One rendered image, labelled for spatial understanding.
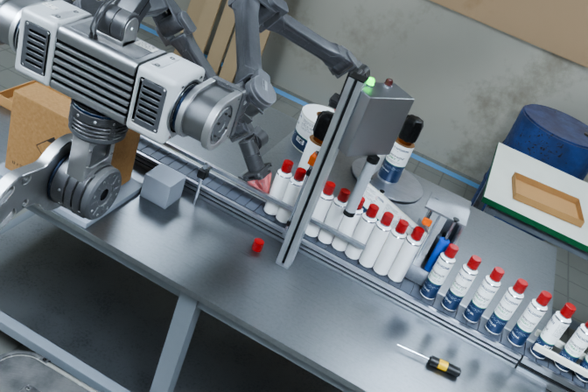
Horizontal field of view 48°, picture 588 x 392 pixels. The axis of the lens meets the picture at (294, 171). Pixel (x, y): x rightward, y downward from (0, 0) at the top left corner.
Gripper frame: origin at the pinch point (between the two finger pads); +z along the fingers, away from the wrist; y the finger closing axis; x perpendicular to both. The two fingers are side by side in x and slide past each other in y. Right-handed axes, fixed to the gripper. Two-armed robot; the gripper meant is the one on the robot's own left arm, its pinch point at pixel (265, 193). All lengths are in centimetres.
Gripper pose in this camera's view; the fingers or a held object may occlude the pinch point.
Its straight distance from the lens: 220.3
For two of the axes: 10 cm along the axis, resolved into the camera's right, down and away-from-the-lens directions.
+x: -8.8, 1.6, 4.5
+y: 3.7, -3.7, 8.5
